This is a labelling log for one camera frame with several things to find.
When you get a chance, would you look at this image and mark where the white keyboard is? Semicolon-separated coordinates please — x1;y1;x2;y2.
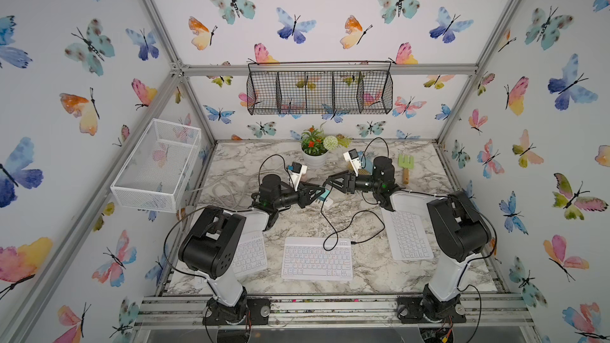
281;238;354;282
230;231;268;277
382;209;434;261

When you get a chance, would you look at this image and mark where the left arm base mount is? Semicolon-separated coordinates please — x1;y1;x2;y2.
203;293;271;326

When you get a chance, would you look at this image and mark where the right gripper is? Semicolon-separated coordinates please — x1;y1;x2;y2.
326;170;382;196

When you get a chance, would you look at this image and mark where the black charging cable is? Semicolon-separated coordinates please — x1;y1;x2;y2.
318;190;386;252

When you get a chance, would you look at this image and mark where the black wire wall basket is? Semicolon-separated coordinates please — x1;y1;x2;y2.
241;61;394;116

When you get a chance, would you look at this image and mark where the white mesh wall basket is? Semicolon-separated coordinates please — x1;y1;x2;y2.
111;118;202;213

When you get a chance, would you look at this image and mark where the teal USB charger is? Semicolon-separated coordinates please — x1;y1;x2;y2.
319;189;330;202

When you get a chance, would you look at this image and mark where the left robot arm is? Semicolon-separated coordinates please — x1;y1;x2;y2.
178;174;325;307

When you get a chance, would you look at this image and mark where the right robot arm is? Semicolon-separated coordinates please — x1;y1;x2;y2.
323;157;493;303

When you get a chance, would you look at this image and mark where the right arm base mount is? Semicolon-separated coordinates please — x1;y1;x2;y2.
396;291;466;324

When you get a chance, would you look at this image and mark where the white power strip cord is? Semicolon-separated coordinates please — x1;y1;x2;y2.
183;171;261;215

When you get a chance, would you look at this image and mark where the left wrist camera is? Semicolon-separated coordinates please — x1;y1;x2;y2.
287;162;308;191

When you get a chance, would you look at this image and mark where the potted artificial plant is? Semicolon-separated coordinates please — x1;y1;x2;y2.
300;124;352;169

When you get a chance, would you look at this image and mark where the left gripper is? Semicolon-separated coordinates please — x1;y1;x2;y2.
272;183;323;212

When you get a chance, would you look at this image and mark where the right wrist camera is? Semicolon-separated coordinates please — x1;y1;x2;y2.
343;149;365;176

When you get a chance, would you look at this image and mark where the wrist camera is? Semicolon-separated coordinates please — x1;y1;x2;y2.
343;149;365;176
287;162;308;191

